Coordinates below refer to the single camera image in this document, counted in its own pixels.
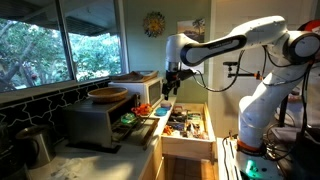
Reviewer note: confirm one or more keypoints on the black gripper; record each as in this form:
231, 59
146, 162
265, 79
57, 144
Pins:
173, 80

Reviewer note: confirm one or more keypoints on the orange packet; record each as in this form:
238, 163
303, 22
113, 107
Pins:
142, 110

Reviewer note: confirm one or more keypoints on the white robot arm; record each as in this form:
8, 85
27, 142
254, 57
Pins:
295, 50

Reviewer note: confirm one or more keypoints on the purple small bowl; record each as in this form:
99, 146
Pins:
166, 105

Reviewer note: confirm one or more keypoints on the teal small bowl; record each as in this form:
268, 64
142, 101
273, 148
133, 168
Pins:
161, 112

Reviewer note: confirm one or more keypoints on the wooden tray on microwave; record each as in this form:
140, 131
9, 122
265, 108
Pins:
134, 76

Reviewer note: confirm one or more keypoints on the green packet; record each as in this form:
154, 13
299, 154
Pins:
128, 118

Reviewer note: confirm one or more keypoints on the brown woven bowl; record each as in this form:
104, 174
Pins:
107, 94

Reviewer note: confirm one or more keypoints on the silver toaster oven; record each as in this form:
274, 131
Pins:
98, 127

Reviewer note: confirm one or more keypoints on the white microwave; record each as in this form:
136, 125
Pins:
150, 91

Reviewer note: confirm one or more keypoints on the open wooden drawer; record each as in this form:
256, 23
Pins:
189, 133

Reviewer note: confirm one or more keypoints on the steel kettle pot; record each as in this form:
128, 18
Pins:
37, 145

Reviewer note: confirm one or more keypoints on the landscape wall calendar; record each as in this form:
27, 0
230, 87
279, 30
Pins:
194, 29

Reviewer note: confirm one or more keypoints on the sun wall ornament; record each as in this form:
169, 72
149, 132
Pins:
154, 24

